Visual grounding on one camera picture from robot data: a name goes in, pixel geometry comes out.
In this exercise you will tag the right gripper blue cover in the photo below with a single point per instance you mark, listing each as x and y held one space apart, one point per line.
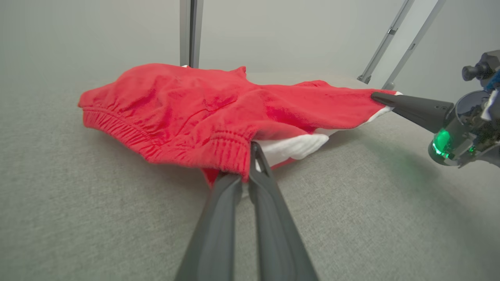
465 128

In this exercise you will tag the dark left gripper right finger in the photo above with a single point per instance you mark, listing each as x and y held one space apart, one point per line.
277 242

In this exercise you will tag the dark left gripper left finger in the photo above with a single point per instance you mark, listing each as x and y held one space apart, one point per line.
215 242

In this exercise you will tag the red shorts with white band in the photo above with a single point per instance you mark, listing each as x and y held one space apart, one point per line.
195 105

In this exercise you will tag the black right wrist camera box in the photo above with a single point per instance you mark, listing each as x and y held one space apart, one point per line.
486 64

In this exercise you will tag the aluminium frame stand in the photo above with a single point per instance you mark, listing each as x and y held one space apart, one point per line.
387 38

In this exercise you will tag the grey partition post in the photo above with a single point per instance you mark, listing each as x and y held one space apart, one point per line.
187 31

